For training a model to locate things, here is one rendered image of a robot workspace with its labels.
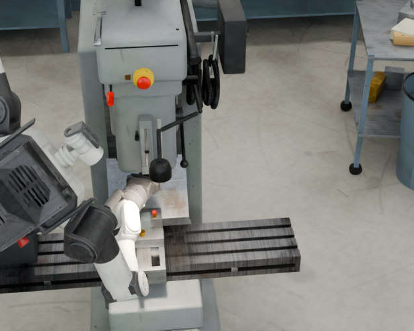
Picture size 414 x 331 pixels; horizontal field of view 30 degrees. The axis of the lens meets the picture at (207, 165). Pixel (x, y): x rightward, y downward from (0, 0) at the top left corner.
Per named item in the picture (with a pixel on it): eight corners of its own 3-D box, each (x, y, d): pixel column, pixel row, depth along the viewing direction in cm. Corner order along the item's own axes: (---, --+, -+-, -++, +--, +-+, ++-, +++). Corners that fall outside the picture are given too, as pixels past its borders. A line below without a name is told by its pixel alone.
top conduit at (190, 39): (199, 65, 228) (199, 54, 226) (185, 66, 227) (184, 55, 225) (186, 2, 264) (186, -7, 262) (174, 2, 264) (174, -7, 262)
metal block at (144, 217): (150, 233, 285) (150, 220, 282) (135, 234, 285) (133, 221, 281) (150, 224, 289) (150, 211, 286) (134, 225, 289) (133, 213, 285)
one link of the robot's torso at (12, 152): (-7, 291, 207) (98, 216, 203) (-89, 192, 202) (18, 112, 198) (19, 258, 236) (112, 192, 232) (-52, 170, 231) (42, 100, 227)
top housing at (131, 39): (188, 83, 227) (187, 33, 218) (98, 88, 225) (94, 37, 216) (176, 15, 266) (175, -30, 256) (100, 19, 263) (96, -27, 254)
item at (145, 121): (154, 173, 257) (151, 120, 244) (142, 175, 256) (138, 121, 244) (153, 167, 260) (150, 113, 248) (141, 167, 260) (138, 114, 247)
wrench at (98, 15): (104, 46, 212) (104, 43, 212) (90, 46, 212) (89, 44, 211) (106, 9, 232) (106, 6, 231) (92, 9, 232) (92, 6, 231)
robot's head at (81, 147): (81, 174, 222) (105, 156, 221) (58, 152, 216) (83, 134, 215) (77, 161, 227) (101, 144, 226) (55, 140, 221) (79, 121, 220)
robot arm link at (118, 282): (148, 309, 237) (124, 259, 224) (108, 318, 239) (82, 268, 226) (149, 282, 246) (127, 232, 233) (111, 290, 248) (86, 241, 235)
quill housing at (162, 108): (179, 173, 262) (176, 90, 244) (117, 176, 261) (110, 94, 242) (174, 141, 278) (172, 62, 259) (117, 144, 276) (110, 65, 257)
